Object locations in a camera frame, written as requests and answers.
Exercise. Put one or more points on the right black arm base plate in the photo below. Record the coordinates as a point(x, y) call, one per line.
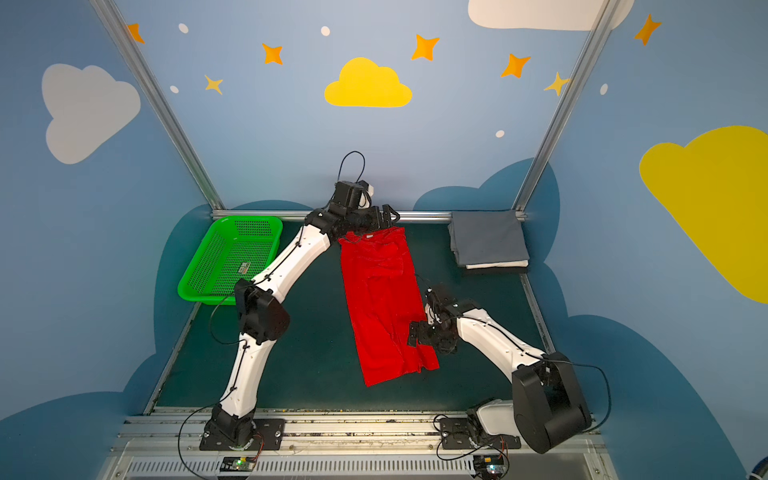
point(465, 433)

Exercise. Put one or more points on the folded grey t shirt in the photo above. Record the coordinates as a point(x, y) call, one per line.
point(486, 236)

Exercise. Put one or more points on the right green circuit board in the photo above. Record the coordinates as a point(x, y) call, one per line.
point(489, 467)

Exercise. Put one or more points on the aluminium frame post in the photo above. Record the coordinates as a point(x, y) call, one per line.
point(113, 21)
point(609, 16)

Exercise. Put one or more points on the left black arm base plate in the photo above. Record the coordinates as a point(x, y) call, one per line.
point(270, 433)

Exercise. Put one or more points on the folded white t shirt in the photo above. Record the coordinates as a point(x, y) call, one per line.
point(491, 265)

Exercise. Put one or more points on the right aluminium frame post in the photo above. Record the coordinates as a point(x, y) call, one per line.
point(609, 16)

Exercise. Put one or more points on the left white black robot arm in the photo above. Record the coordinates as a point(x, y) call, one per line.
point(263, 319)

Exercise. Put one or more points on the aluminium mounting rail bench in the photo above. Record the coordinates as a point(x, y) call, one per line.
point(324, 444)

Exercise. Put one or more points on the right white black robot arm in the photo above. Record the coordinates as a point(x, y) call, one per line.
point(547, 406)

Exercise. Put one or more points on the folded black t shirt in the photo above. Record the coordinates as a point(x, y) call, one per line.
point(496, 270)

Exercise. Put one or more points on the rear aluminium frame bar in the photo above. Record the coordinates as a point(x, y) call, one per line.
point(419, 217)

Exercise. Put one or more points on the green plastic mesh basket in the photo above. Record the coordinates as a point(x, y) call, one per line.
point(213, 271)

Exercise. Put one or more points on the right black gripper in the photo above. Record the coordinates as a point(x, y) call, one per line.
point(420, 331)

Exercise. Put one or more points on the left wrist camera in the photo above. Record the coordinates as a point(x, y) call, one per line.
point(349, 196)

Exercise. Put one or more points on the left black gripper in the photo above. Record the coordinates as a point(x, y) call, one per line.
point(381, 216)

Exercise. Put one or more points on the red t shirt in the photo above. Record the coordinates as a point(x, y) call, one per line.
point(383, 300)

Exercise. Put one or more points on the left green circuit board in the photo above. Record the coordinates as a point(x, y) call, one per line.
point(238, 464)

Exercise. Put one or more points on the left aluminium frame post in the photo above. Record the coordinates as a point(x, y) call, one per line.
point(113, 21)

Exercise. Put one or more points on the green circuit board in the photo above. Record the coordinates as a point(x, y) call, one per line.
point(489, 467)
point(238, 464)

